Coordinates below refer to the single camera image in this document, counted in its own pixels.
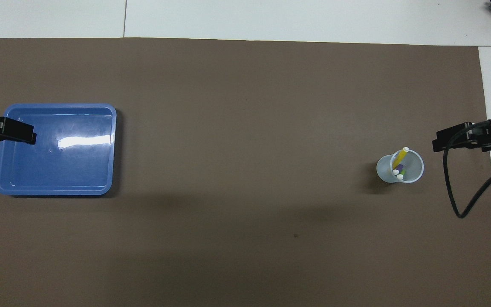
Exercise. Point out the yellow pen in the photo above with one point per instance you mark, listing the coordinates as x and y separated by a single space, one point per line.
400 158

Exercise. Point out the purple pen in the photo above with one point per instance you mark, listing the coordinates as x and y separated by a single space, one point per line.
400 167

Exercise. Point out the green pen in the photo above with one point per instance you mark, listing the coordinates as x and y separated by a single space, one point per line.
401 175

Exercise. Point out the blue plastic tray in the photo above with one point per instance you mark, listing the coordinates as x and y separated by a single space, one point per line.
58 170

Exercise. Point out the translucent mesh pen cup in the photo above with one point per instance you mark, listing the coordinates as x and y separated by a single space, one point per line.
416 168

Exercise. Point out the brown table mat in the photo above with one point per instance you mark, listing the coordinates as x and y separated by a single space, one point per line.
245 128

